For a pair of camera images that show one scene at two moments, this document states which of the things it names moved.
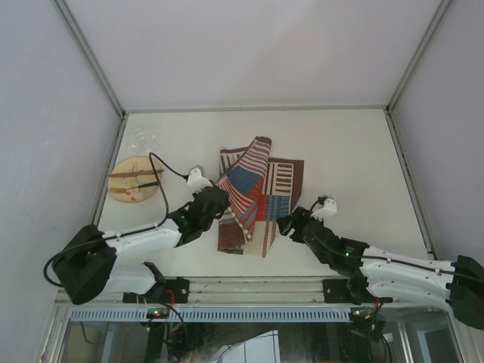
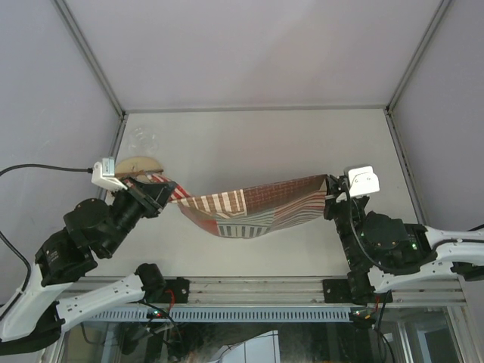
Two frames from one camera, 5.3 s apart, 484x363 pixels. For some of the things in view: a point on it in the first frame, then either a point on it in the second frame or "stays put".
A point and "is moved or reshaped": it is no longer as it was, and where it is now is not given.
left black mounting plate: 176,290 stays put
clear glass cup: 144,139 stays put
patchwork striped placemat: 261,189 is moved or reshaped
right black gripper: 299,218 to 332,205
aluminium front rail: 232,290 stays put
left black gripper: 224,203 to 151,196
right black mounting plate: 336,291 stays put
